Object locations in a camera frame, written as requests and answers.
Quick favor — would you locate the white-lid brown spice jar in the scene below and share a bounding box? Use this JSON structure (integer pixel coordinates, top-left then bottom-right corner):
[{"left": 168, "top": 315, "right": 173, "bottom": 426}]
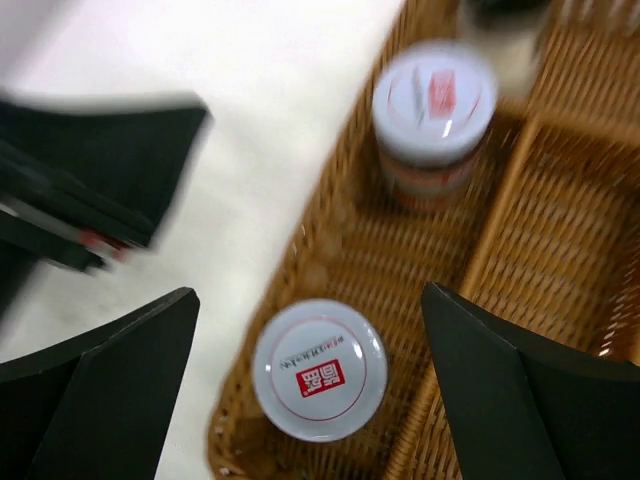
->
[{"left": 252, "top": 299, "right": 388, "bottom": 443}]

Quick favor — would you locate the orange-label spice jar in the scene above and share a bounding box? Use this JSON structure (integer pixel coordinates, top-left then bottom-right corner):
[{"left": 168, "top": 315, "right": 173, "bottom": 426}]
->
[{"left": 371, "top": 39, "right": 498, "bottom": 210}]

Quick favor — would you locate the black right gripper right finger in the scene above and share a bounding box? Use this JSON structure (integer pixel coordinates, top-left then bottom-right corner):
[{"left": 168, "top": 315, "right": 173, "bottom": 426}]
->
[{"left": 421, "top": 283, "right": 639, "bottom": 479}]

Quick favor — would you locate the brown wicker divided basket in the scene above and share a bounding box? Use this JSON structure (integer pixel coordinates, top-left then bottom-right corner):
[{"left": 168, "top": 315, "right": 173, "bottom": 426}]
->
[{"left": 208, "top": 1, "right": 639, "bottom": 479}]

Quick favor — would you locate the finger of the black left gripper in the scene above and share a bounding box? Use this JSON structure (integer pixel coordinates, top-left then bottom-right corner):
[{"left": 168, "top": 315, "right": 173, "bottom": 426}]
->
[{"left": 1, "top": 98, "right": 209, "bottom": 272}]

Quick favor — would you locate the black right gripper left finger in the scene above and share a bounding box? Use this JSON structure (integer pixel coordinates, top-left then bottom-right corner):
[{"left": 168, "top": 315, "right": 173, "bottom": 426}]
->
[{"left": 1, "top": 287, "right": 200, "bottom": 479}]

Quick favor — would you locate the clear-cap salt grinder bottle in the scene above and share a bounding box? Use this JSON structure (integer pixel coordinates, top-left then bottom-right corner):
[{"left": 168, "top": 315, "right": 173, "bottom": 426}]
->
[{"left": 456, "top": 0, "right": 552, "bottom": 99}]

